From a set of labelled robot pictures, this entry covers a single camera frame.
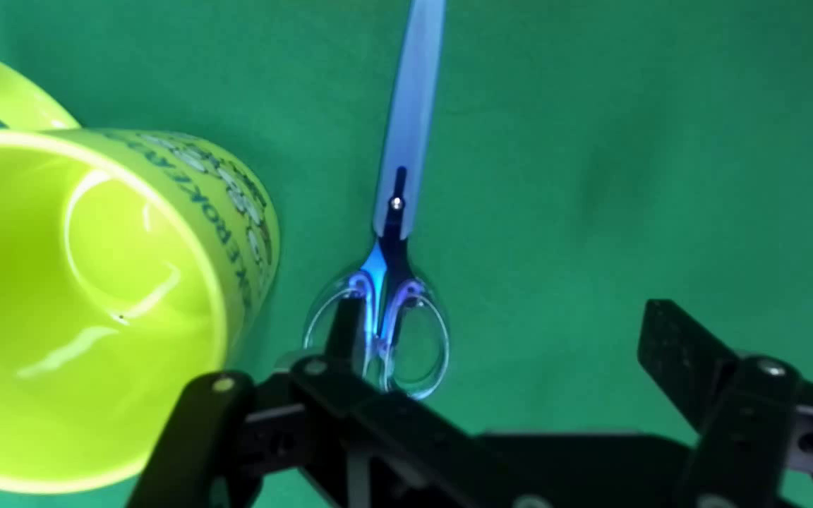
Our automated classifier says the blue pair of scissors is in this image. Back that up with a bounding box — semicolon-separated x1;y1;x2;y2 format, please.
303;0;456;404

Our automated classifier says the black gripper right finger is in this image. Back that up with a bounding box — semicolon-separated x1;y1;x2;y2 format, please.
637;295;813;508

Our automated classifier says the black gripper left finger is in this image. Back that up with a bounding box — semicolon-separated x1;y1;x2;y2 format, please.
127;295;476;508

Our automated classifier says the green table cloth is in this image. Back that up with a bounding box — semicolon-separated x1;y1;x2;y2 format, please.
0;0;813;508

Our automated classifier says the yellow mug with print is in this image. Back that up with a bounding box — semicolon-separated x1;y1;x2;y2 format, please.
0;40;282;495

